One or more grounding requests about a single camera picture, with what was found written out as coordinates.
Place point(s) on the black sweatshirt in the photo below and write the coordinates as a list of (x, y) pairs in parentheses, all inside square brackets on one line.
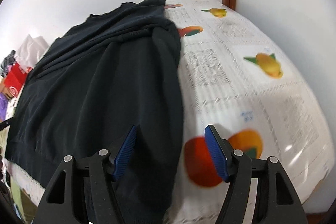
[(92, 87)]

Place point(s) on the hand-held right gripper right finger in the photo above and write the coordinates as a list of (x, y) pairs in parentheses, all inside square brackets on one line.
[(215, 153)]

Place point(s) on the fruit print tablecloth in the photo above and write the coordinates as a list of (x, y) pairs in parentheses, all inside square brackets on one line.
[(236, 87)]

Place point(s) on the plaid cloth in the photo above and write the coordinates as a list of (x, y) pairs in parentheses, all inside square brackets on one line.
[(8, 62)]

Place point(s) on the purple packet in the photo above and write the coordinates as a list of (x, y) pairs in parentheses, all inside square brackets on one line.
[(2, 106)]

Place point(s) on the green blanket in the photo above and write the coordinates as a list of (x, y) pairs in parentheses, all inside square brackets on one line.
[(18, 192)]

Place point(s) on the white plastic bag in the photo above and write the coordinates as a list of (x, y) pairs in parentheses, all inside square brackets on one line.
[(31, 48)]

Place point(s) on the red box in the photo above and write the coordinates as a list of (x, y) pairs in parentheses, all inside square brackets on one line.
[(17, 79)]

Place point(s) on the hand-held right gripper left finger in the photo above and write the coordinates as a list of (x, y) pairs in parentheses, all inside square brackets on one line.
[(123, 153)]

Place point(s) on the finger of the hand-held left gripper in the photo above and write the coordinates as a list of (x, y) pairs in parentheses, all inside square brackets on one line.
[(5, 124)]

